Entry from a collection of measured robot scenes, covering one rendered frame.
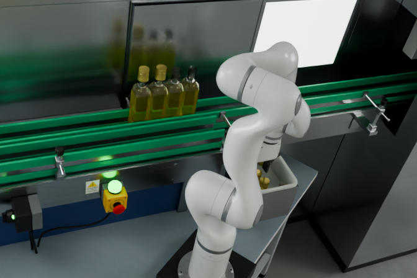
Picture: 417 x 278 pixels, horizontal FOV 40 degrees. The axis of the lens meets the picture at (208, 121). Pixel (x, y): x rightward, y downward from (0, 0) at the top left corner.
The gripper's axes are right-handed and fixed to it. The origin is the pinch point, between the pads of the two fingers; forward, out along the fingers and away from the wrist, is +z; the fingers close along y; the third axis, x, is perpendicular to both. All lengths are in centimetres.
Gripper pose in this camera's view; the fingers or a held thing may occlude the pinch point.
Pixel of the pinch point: (259, 167)
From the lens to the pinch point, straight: 208.2
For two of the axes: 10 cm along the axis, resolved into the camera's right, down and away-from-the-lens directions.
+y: -9.0, 1.4, -4.1
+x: 4.0, 6.4, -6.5
